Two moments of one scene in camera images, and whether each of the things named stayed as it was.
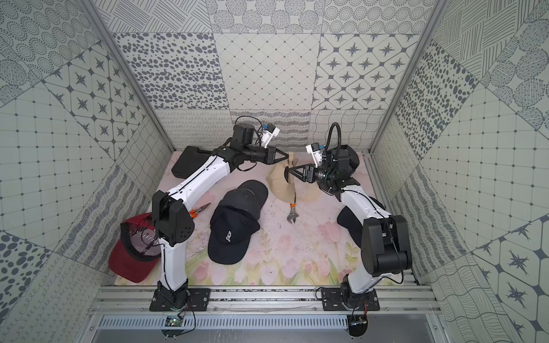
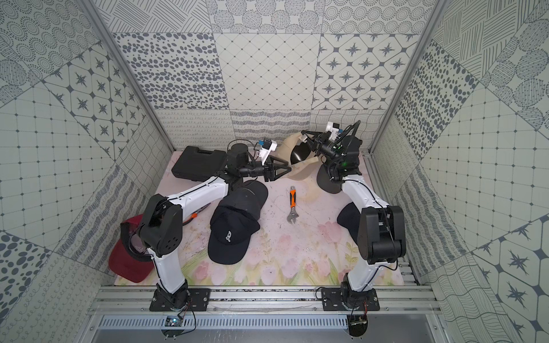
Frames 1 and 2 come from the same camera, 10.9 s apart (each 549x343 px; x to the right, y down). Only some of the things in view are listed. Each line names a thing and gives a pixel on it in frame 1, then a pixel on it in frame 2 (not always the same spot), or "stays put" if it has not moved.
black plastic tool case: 190,160 stays put
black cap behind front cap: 249,196 stays put
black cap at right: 346,219 stays put
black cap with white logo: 230,234 stays put
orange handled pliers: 193,213 stays put
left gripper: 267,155 to 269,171
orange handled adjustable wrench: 292,215 stays put
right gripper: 308,173 to 319,143
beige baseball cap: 297,189 to 299,154
